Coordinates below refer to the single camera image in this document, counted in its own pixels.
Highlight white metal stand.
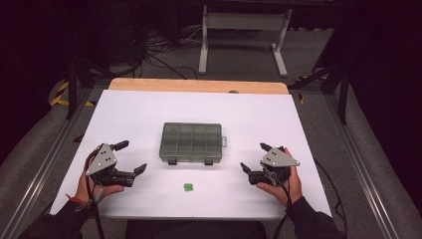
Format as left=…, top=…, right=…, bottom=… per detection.
left=197, top=4, right=294, bottom=78

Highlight yellow black striped tape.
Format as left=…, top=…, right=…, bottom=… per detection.
left=49, top=80, right=98, bottom=108

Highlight right hand-held gripper cable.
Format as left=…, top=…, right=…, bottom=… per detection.
left=261, top=163, right=294, bottom=239

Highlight person's left hand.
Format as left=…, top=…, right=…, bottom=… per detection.
left=75, top=145, right=125, bottom=204

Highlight white board sheet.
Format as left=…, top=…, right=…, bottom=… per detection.
left=49, top=89, right=332, bottom=221

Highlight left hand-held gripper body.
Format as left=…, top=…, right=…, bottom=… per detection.
left=85, top=142, right=137, bottom=187

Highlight person's right hand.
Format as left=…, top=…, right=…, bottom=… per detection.
left=257, top=147, right=304, bottom=207

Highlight red bracelet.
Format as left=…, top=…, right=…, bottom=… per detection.
left=65, top=193, right=86, bottom=206

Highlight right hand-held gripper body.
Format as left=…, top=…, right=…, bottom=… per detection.
left=248, top=146, right=302, bottom=186

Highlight aluminium rail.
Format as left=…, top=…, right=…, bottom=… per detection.
left=322, top=93, right=403, bottom=239
left=0, top=88, right=95, bottom=239

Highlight left hand-held gripper cable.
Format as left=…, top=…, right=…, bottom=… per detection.
left=84, top=155, right=106, bottom=239

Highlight clear plastic organizer box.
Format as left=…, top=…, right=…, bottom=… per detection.
left=158, top=121, right=229, bottom=166

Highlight bundle of black cables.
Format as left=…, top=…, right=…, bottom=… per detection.
left=140, top=24, right=201, bottom=81

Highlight black metal stand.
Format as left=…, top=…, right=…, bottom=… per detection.
left=288, top=61, right=350, bottom=126
left=64, top=54, right=117, bottom=121

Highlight black floor cable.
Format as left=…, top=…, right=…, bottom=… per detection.
left=313, top=158, right=348, bottom=239

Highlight wooden table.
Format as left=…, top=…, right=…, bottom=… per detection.
left=108, top=78, right=290, bottom=96

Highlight hand-held gripper cable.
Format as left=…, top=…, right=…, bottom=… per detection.
left=84, top=155, right=106, bottom=239
left=261, top=163, right=294, bottom=239

